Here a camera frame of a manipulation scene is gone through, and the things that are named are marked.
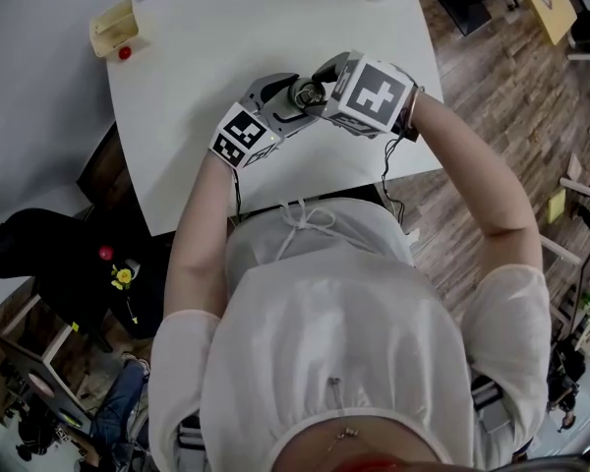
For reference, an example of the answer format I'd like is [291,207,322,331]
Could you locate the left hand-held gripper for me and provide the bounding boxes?
[207,72,322,170]

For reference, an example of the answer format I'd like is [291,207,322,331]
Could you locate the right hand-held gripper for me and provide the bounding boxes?
[303,50,419,140]

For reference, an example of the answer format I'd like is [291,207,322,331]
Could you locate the person's right forearm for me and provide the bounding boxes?
[407,90,540,239]

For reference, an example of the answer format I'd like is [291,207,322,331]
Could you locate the person's left forearm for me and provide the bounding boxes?
[165,153,238,289]

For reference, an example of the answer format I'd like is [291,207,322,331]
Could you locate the rose gold bangle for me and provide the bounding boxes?
[404,85,427,132]

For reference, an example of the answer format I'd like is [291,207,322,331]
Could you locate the beige container with red knob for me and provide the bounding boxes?
[88,0,154,61]

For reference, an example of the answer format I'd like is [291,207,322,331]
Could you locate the yellow flower charm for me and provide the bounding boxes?
[109,263,135,292]

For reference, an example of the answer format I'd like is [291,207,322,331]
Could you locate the yellow table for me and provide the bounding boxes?
[505,0,579,46]

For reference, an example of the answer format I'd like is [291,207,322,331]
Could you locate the person's white blouse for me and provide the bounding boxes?
[147,258,555,472]

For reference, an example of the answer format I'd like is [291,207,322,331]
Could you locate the yellow green sheet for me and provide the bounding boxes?
[546,188,568,224]

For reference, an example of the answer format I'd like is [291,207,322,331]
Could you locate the black bag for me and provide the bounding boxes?
[31,233,172,341]

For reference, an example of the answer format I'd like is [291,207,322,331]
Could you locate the white table leg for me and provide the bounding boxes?
[540,236,584,267]
[560,176,590,202]

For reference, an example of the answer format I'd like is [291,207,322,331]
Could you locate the person's bare neck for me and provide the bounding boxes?
[274,413,454,472]

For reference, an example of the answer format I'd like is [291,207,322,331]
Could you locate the black backpack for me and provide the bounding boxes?
[15,408,90,462]

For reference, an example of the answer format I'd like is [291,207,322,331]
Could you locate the right hand-held gripper black cable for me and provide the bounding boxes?
[380,125,407,225]

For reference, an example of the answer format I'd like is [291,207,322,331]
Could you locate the hand-held gripper black cable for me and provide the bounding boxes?
[380,125,407,225]
[230,166,245,218]

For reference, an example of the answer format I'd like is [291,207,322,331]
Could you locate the left hand-held gripper black cable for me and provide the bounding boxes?
[230,166,245,218]

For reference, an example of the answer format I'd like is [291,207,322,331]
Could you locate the person's pale drawstring skirt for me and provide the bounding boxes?
[224,198,415,277]

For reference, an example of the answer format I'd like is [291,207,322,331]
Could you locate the thin gold necklace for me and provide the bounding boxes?
[324,425,363,456]

